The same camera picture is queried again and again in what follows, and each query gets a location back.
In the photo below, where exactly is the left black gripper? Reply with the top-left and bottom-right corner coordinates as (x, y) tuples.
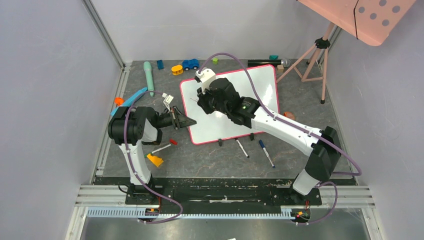
(155, 106), (197, 130)

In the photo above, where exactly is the red marker cap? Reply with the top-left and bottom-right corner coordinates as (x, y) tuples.
(169, 138), (178, 145)

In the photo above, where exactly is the pink framed whiteboard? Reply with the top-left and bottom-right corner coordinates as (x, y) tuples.
(179, 65), (280, 145)

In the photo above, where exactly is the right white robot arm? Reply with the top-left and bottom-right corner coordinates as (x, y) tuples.
(194, 76), (341, 204)

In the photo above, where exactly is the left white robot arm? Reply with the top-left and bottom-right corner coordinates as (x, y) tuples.
(107, 106), (197, 204)

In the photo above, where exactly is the black whiteboard marker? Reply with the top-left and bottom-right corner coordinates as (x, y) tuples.
(235, 137), (250, 158)

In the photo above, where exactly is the green whiteboard marker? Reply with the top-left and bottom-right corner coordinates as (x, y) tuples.
(144, 143), (173, 157)

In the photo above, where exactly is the blue whiteboard marker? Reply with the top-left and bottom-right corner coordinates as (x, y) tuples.
(258, 139), (276, 168)

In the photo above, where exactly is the blue toy car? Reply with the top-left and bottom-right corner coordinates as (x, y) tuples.
(182, 58), (200, 71)

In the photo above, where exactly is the yellow orange plastic block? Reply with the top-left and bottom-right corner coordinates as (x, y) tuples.
(146, 154), (164, 168)

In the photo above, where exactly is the black cylinder tube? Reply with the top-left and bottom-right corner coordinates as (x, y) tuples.
(247, 59), (283, 67)

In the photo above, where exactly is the large blue toy crayon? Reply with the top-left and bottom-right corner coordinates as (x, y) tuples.
(110, 87), (148, 117)

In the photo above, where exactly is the dark blue small block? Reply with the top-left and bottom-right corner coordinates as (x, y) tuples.
(156, 60), (165, 70)

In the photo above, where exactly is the large mint toy crayon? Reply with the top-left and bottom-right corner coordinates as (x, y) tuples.
(143, 61), (155, 97)

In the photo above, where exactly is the small orange toy piece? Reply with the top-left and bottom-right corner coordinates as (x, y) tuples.
(114, 97), (125, 107)

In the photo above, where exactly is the wooden small block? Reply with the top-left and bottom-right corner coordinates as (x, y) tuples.
(276, 65), (285, 74)

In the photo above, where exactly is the teal small block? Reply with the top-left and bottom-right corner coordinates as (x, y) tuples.
(268, 55), (279, 60)

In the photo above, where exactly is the orange semicircle toy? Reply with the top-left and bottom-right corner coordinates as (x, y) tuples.
(283, 111), (296, 121)

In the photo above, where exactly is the pink perforated panel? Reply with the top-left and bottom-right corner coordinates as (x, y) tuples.
(299, 0), (416, 47)

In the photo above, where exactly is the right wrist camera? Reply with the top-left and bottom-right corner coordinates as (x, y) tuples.
(195, 68), (216, 94)

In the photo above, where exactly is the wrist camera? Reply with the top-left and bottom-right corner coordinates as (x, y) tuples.
(195, 68), (216, 94)
(162, 93), (174, 111)

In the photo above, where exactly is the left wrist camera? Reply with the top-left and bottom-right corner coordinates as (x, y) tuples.
(162, 93), (174, 111)

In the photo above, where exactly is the yellow toy ring block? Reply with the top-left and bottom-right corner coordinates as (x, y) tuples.
(171, 64), (184, 76)

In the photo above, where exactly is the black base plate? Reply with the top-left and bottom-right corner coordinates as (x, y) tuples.
(125, 177), (322, 214)

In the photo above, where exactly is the white slotted cable duct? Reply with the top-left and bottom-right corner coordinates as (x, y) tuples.
(86, 206), (295, 220)

